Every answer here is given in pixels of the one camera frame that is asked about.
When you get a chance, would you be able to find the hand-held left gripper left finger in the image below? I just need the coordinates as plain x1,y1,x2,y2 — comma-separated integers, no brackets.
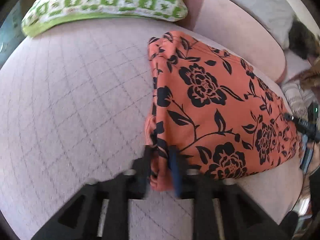
32,145,157,240

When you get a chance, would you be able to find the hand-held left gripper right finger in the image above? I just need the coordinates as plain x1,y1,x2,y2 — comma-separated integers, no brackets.
169,146,295,240

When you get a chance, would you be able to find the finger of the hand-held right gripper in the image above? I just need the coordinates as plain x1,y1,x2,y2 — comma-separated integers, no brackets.
284,114,320,143

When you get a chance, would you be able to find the orange black floral shirt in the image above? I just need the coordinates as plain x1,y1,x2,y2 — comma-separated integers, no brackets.
144,31,304,193

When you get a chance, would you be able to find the brown patterned cloth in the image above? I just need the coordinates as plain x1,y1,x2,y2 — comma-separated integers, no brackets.
299,57,320,91

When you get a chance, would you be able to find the dark furry cloth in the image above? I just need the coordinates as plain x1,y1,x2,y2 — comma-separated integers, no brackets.
288,20,320,61

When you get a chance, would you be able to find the pink bolster pillow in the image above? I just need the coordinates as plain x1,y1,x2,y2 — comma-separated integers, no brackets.
179,0,287,83

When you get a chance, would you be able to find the grey blue pillow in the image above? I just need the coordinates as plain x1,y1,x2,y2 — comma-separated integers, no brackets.
207,0,296,50

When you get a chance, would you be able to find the green white checkered pillow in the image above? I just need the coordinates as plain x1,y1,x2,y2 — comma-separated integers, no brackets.
21,0,188,37

